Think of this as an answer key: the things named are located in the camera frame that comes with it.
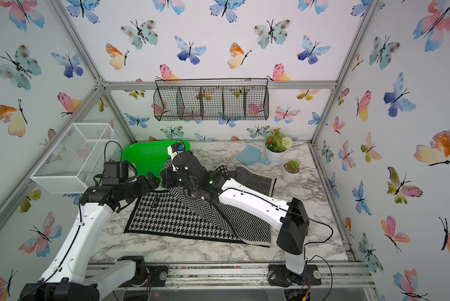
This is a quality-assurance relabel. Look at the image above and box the white wire mesh basket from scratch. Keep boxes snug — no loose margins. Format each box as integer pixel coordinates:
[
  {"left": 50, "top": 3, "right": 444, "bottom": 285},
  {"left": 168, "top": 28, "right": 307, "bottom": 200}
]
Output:
[{"left": 30, "top": 123, "right": 119, "bottom": 194}]

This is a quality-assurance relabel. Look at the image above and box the black wire wall basket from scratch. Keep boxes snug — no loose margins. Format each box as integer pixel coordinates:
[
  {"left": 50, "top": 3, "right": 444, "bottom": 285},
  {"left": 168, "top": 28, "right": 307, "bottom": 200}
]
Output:
[{"left": 152, "top": 78, "right": 270, "bottom": 121}]

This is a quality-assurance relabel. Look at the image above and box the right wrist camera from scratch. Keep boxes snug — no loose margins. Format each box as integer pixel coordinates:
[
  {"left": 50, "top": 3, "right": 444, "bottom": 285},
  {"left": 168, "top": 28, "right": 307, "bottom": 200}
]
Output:
[{"left": 167, "top": 140, "right": 186, "bottom": 156}]

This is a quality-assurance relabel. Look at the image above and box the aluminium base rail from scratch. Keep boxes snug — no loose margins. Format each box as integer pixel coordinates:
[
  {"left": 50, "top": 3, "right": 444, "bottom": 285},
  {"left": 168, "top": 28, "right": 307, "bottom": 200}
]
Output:
[{"left": 85, "top": 261, "right": 376, "bottom": 291}]

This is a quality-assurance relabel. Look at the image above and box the flower plant in white pot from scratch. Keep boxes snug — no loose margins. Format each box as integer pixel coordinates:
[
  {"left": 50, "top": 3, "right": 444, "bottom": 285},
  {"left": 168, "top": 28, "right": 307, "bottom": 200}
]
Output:
[{"left": 265, "top": 128, "right": 293, "bottom": 164}]

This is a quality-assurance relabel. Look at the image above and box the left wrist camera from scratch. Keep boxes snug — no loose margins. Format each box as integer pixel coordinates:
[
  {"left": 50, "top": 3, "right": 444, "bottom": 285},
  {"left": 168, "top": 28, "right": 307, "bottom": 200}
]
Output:
[{"left": 103, "top": 161, "right": 129, "bottom": 186}]

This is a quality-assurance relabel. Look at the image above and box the green plastic basket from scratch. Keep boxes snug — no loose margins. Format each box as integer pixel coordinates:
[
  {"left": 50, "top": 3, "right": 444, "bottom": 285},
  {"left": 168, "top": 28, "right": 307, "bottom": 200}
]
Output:
[{"left": 121, "top": 139, "right": 190, "bottom": 183}]

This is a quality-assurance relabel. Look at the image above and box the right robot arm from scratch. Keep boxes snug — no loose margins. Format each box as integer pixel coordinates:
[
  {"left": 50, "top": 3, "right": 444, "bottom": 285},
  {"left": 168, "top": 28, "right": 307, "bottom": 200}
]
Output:
[{"left": 160, "top": 143, "right": 320, "bottom": 287}]

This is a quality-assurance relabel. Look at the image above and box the light blue plastic scoop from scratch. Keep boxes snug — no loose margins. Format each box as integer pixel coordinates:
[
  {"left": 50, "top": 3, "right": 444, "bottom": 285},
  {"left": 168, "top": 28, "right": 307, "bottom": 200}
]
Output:
[{"left": 237, "top": 146, "right": 271, "bottom": 166}]

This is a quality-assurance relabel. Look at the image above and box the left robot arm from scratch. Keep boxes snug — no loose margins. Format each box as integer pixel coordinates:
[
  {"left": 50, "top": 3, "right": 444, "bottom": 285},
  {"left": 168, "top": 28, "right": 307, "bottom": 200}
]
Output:
[{"left": 19, "top": 173, "right": 160, "bottom": 300}]

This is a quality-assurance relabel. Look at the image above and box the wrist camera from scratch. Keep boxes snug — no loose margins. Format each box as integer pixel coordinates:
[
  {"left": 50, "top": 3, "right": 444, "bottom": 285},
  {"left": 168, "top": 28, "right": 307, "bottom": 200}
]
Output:
[
  {"left": 103, "top": 161, "right": 129, "bottom": 186},
  {"left": 167, "top": 140, "right": 186, "bottom": 156}
]

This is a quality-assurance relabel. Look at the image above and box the black white knitted scarf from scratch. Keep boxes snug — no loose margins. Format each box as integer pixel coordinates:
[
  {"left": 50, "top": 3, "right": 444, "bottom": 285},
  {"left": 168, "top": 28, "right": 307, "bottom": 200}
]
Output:
[{"left": 124, "top": 164, "right": 278, "bottom": 248}]

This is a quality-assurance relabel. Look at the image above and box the succulent in white pot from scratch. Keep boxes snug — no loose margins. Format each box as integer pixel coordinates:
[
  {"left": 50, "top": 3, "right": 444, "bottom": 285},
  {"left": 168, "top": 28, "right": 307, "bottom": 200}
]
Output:
[{"left": 282, "top": 160, "right": 301, "bottom": 183}]

